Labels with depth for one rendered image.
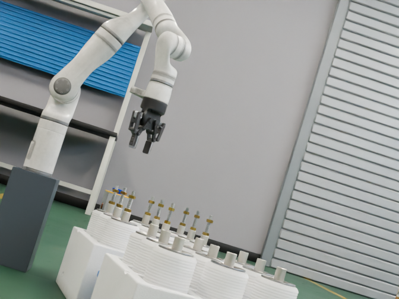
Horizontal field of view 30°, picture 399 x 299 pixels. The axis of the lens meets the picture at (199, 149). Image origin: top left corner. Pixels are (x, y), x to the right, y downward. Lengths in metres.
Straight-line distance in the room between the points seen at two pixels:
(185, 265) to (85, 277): 0.53
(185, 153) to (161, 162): 0.25
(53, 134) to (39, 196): 0.20
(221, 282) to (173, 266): 0.11
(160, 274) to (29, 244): 0.94
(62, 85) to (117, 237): 0.60
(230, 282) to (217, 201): 5.89
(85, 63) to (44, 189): 0.41
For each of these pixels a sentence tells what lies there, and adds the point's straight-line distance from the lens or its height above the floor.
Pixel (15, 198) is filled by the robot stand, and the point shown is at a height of 0.21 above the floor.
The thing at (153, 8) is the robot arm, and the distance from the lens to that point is 2.32.
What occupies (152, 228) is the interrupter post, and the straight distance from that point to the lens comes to 1.75.
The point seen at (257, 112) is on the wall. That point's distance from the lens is 7.50.
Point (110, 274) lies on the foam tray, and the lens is 1.70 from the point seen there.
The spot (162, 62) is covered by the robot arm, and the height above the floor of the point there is 0.72.
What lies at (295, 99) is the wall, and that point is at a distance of 7.59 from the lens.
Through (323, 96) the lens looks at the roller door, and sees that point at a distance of 7.56.
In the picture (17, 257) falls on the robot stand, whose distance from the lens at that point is 2.38.
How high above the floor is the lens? 0.35
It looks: 4 degrees up
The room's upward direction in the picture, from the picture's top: 17 degrees clockwise
